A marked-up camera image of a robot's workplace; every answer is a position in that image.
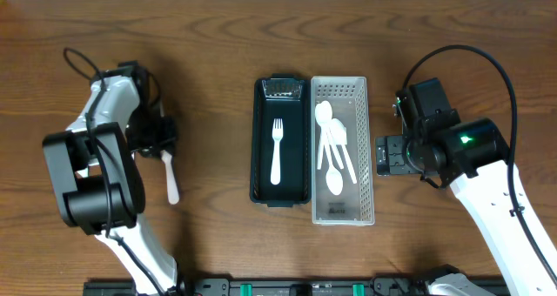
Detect dark green plastic basket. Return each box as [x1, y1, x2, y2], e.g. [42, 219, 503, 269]
[250, 74, 311, 207]

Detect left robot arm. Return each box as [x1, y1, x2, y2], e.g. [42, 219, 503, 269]
[42, 64, 189, 295]

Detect clear white plastic basket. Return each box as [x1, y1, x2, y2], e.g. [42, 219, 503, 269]
[310, 76, 375, 226]

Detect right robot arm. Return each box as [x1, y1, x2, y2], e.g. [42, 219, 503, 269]
[375, 117, 556, 295]

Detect white plastic spoon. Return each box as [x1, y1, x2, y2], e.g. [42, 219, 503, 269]
[315, 104, 326, 170]
[325, 144, 344, 196]
[320, 101, 344, 169]
[332, 118, 357, 184]

